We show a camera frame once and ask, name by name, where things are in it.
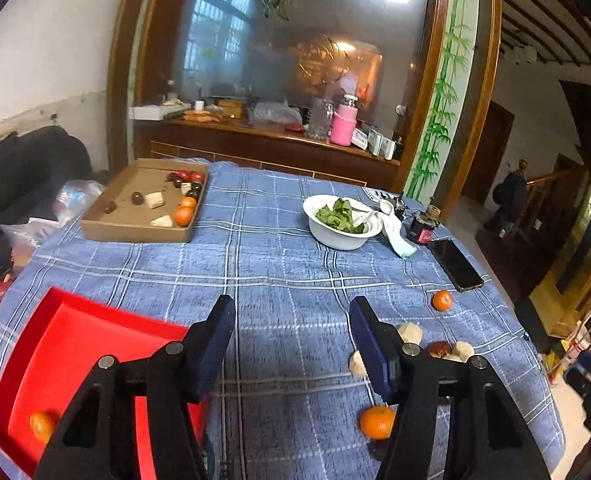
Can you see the wood-framed glass partition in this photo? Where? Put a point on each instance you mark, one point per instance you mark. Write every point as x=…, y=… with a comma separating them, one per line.
x=295, y=35

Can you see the wooden door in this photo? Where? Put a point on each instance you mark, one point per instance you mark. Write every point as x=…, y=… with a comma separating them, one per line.
x=488, y=160

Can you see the clear glass jar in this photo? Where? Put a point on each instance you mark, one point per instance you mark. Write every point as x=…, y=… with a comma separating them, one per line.
x=320, y=117

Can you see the red box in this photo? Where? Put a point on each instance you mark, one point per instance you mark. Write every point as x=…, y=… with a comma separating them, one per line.
x=75, y=340

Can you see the white bowl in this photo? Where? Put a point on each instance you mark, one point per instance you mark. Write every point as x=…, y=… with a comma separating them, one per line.
x=343, y=237

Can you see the wooden counter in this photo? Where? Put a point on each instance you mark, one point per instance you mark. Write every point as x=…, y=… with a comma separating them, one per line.
x=275, y=145

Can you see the black smartphone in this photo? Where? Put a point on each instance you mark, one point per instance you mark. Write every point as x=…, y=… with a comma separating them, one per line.
x=455, y=264

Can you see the golden cabinet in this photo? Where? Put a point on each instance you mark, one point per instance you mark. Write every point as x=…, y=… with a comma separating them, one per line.
x=583, y=240

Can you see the blue plaid tablecloth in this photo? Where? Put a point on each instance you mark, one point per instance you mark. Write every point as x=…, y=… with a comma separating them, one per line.
x=275, y=280

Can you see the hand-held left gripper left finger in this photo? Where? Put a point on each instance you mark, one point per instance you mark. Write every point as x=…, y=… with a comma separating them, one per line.
x=215, y=340

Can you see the small white box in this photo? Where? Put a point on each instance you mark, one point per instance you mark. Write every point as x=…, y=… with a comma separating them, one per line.
x=381, y=144

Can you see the pale beige round fruit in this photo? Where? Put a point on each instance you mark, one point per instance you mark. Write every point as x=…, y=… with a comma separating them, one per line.
x=358, y=363
x=463, y=349
x=409, y=332

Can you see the clear plastic bag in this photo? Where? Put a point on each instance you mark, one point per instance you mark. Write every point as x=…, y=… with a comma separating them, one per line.
x=78, y=196

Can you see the dark jar with red label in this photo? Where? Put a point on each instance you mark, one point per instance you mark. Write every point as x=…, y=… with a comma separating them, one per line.
x=423, y=225

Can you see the green leaves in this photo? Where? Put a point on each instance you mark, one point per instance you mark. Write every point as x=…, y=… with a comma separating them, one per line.
x=340, y=215

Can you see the black sofa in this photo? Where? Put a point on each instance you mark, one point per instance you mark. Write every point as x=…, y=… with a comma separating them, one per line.
x=20, y=175

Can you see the small red fruit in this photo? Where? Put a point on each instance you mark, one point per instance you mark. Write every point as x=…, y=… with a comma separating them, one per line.
x=196, y=176
x=183, y=175

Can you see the bamboo print wall panel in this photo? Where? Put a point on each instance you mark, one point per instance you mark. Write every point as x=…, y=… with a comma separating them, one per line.
x=443, y=85

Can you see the pink bottle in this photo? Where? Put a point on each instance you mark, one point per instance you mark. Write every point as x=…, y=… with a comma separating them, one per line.
x=344, y=122

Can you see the cardboard box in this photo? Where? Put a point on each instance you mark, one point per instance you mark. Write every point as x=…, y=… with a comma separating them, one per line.
x=125, y=220

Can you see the wooden stair railing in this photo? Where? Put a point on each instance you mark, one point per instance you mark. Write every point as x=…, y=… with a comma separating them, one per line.
x=555, y=195

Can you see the tangerine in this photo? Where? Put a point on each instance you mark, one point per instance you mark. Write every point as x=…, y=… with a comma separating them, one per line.
x=188, y=202
x=377, y=422
x=442, y=300
x=41, y=426
x=183, y=216

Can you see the dark brown fruit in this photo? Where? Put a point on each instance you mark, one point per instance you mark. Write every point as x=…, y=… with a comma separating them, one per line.
x=137, y=197

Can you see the red jujube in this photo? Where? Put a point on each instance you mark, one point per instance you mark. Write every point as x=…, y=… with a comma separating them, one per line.
x=109, y=206
x=438, y=349

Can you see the white flat box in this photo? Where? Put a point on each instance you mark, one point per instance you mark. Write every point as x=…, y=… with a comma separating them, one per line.
x=150, y=110

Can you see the white cloth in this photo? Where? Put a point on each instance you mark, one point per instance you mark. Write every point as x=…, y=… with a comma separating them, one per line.
x=393, y=232

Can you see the dark hanging jacket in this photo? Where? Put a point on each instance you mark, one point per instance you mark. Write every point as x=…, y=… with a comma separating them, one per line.
x=511, y=191

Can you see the small black cup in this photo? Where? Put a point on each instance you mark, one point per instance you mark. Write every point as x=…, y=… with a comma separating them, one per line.
x=400, y=206

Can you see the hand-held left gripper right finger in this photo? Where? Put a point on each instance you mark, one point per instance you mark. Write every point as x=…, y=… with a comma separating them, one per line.
x=370, y=345

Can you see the pale beige fruit piece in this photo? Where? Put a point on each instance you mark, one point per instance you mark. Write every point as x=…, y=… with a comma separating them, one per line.
x=161, y=221
x=153, y=200

